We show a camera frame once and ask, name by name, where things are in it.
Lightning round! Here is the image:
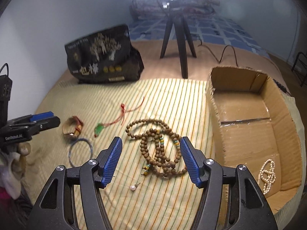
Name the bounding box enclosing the brown wooden bead necklace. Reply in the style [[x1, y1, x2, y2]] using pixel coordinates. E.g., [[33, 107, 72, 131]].
[[125, 118, 188, 179]]

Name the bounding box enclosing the black metal stool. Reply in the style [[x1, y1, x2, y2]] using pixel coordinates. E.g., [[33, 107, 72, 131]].
[[291, 51, 307, 87]]

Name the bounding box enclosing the dark bangle ring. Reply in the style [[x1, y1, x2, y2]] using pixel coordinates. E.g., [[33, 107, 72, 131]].
[[68, 137, 93, 168]]

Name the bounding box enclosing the white pearl necklace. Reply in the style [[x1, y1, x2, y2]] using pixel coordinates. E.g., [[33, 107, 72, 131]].
[[257, 159, 276, 195]]

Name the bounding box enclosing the green pendant red cord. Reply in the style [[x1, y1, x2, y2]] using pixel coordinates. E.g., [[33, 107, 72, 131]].
[[94, 96, 145, 138]]

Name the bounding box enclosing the brown strap wristwatch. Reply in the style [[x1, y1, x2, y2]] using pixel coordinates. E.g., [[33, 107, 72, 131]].
[[62, 116, 84, 139]]

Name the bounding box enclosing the black power cable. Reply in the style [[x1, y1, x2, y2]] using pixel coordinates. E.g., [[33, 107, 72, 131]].
[[196, 38, 292, 96]]

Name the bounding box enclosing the blue patterned bedsheet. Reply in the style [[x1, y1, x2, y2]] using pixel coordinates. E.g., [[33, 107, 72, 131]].
[[129, 16, 269, 58]]

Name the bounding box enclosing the folded floral quilt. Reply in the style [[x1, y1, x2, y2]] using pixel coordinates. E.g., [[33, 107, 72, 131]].
[[130, 0, 220, 20]]

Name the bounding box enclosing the black snack bag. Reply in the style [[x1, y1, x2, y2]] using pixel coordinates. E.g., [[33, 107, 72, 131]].
[[64, 24, 144, 84]]

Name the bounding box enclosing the tan bed blanket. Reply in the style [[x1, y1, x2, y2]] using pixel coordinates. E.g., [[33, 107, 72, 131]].
[[55, 40, 287, 94]]

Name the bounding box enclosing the cardboard box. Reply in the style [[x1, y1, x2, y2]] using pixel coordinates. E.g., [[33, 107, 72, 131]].
[[206, 67, 306, 221]]

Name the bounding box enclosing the black tripod stand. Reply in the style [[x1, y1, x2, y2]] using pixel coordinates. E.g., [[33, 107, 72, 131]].
[[160, 0, 197, 79]]

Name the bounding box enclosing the pearl earring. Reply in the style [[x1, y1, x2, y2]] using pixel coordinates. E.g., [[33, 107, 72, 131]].
[[130, 183, 140, 191]]

